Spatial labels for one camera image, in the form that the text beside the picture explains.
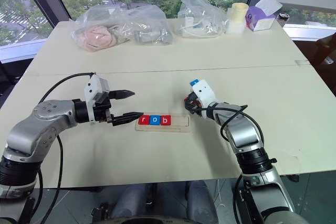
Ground pink cloth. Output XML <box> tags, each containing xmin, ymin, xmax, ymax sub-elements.
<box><xmin>75</xmin><ymin>25</ymin><xmax>118</xmax><ymax>50</ymax></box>

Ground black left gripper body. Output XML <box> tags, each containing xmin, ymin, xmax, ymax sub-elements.
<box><xmin>93</xmin><ymin>91</ymin><xmax>116</xmax><ymax>127</ymax></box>

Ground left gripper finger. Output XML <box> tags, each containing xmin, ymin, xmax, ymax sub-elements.
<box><xmin>109</xmin><ymin>89</ymin><xmax>136</xmax><ymax>101</ymax></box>
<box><xmin>112</xmin><ymin>112</ymin><xmax>144</xmax><ymax>127</ymax></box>

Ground grey rounded robot leg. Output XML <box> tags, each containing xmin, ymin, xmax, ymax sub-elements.
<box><xmin>185</xmin><ymin>180</ymin><xmax>219</xmax><ymax>222</ymax></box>
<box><xmin>111</xmin><ymin>182</ymin><xmax>154</xmax><ymax>221</ymax></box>

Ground brown wooden chair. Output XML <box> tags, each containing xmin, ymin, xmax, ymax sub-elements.
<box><xmin>312</xmin><ymin>36</ymin><xmax>336</xmax><ymax>90</ymax></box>

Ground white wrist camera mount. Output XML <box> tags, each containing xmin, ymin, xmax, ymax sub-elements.
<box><xmin>191</xmin><ymin>79</ymin><xmax>219</xmax><ymax>118</ymax></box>
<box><xmin>83</xmin><ymin>74</ymin><xmax>110</xmax><ymax>125</ymax></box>

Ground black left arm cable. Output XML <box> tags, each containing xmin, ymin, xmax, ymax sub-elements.
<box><xmin>38</xmin><ymin>72</ymin><xmax>96</xmax><ymax>104</ymax></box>

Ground wide clear plastic bag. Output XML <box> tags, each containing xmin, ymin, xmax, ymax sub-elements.
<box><xmin>70</xmin><ymin>4</ymin><xmax>174</xmax><ymax>51</ymax></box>

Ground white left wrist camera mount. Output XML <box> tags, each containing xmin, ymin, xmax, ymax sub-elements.
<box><xmin>83</xmin><ymin>74</ymin><xmax>110</xmax><ymax>125</ymax></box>

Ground dark small jar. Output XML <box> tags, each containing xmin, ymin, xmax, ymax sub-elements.
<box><xmin>276</xmin><ymin>12</ymin><xmax>290</xmax><ymax>28</ymax></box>

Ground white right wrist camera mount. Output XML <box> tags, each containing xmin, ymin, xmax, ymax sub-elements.
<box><xmin>191</xmin><ymin>79</ymin><xmax>219</xmax><ymax>118</ymax></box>

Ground wooden letter tray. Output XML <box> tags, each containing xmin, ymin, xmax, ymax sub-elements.
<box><xmin>134</xmin><ymin>113</ymin><xmax>191</xmax><ymax>134</ymax></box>

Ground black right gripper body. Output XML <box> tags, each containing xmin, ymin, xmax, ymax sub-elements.
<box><xmin>183</xmin><ymin>91</ymin><xmax>203</xmax><ymax>114</ymax></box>

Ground cream plastic container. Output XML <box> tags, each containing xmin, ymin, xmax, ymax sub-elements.
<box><xmin>225</xmin><ymin>2</ymin><xmax>249</xmax><ymax>35</ymax></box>

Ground white cable bundle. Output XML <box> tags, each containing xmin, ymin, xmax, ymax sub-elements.
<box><xmin>180</xmin><ymin>16</ymin><xmax>224</xmax><ymax>38</ymax></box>

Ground grey cylindrical part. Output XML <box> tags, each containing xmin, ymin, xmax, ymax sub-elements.
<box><xmin>133</xmin><ymin>29</ymin><xmax>173</xmax><ymax>45</ymax></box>

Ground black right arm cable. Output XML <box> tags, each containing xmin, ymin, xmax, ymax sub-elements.
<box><xmin>183</xmin><ymin>102</ymin><xmax>265</xmax><ymax>146</ymax></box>

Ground purple tissue box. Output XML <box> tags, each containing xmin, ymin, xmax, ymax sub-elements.
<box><xmin>245</xmin><ymin>0</ymin><xmax>284</xmax><ymax>32</ymax></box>

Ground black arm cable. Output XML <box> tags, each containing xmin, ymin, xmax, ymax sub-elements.
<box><xmin>183</xmin><ymin>102</ymin><xmax>265</xmax><ymax>146</ymax></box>
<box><xmin>38</xmin><ymin>72</ymin><xmax>96</xmax><ymax>104</ymax></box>

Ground tall clear plastic bag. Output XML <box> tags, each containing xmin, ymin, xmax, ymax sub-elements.
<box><xmin>176</xmin><ymin>0</ymin><xmax>232</xmax><ymax>39</ymax></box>

